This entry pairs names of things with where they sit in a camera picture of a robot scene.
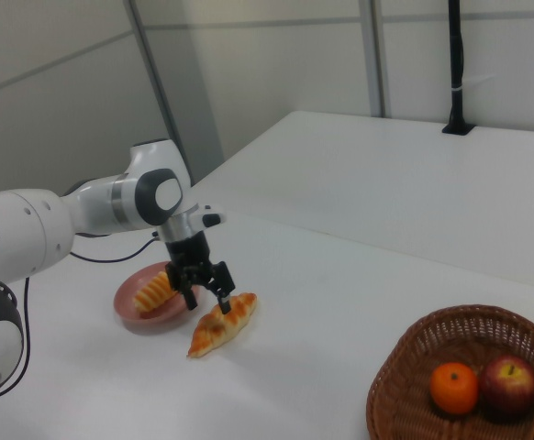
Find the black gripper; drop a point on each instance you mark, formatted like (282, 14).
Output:
(186, 249)

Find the striped toy bread roll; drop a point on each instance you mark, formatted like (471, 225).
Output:
(152, 293)

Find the braided toy bread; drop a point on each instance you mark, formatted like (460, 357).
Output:
(216, 330)

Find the toy orange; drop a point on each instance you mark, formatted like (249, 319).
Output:
(452, 389)

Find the red toy apple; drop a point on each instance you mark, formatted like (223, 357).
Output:
(508, 387)

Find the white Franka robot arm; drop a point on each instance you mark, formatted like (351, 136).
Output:
(19, 238)

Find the pink plate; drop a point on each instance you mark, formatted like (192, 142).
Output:
(127, 298)

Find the brown woven basket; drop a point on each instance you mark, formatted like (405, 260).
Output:
(414, 348)

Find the black pole with base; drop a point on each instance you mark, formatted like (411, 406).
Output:
(456, 69)

